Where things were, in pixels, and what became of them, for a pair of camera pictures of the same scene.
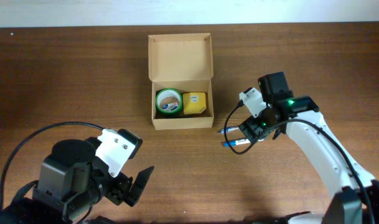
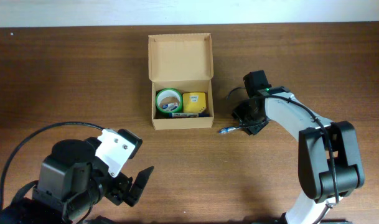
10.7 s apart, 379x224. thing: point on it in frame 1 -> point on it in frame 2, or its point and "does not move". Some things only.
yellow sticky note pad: x=194 y=102 does not move
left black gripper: x=121 y=189 does not move
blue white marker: x=234 y=143 -> x=188 y=115
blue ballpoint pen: x=221 y=131 does not move
